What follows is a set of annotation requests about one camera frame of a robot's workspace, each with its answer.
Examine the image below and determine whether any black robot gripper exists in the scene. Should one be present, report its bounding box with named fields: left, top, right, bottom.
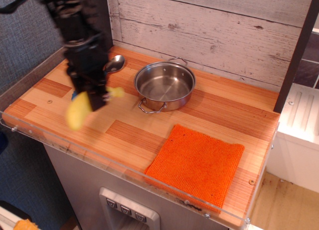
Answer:
left=62, top=32, right=109, bottom=111

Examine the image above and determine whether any yellow plastic banana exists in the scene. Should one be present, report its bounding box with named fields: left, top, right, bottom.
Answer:
left=65, top=87, right=125, bottom=131

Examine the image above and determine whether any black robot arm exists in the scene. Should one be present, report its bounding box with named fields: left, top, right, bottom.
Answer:
left=42, top=0, right=109, bottom=111

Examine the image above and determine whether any stainless steel pot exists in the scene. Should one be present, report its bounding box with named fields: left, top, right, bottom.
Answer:
left=134, top=57, right=196, bottom=114

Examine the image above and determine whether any clear acrylic table guard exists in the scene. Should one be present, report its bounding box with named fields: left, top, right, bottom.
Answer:
left=2, top=106, right=279, bottom=229

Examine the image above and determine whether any grey dispenser button panel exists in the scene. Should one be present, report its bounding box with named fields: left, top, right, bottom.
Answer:
left=99, top=187, right=160, bottom=230

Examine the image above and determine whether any orange knitted cloth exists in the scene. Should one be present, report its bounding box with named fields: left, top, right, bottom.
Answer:
left=144, top=124, right=245, bottom=213

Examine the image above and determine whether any yellow object bottom corner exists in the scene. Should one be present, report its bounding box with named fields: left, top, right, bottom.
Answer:
left=13, top=220, right=39, bottom=230

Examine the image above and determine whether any blue handled metal spoon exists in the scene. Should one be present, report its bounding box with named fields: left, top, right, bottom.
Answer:
left=71, top=54, right=126, bottom=101

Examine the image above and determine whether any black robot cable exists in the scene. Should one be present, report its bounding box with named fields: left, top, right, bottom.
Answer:
left=0, top=0, right=33, bottom=15

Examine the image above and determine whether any dark right shelf post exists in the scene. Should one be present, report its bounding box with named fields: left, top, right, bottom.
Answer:
left=273, top=0, right=319, bottom=113

